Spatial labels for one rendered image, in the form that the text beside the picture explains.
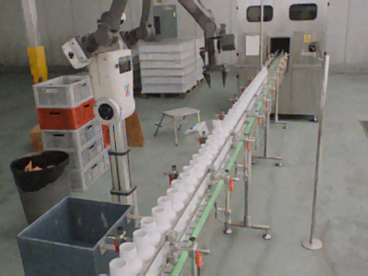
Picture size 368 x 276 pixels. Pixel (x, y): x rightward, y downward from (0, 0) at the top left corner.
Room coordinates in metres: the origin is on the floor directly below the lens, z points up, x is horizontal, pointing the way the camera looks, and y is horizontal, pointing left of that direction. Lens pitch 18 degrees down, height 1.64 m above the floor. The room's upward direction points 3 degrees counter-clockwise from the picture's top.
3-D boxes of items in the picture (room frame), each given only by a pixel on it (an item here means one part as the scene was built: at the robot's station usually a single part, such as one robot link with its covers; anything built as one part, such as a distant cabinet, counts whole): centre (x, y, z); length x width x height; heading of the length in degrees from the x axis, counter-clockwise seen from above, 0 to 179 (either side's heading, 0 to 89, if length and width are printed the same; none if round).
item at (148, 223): (0.81, 0.10, 1.08); 0.06 x 0.06 x 0.17
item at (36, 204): (2.69, 1.13, 0.32); 0.45 x 0.45 x 0.64
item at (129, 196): (2.01, 0.38, 0.49); 0.13 x 0.13 x 0.40; 71
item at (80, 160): (3.73, 1.17, 0.33); 0.61 x 0.41 x 0.22; 168
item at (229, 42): (1.58, -0.18, 1.57); 0.12 x 0.09 x 0.12; 70
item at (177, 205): (0.97, 0.04, 1.08); 0.06 x 0.06 x 0.17
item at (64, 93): (3.73, 1.17, 1.00); 0.61 x 0.41 x 0.22; 169
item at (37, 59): (10.79, 4.12, 0.55); 0.40 x 0.40 x 1.10; 71
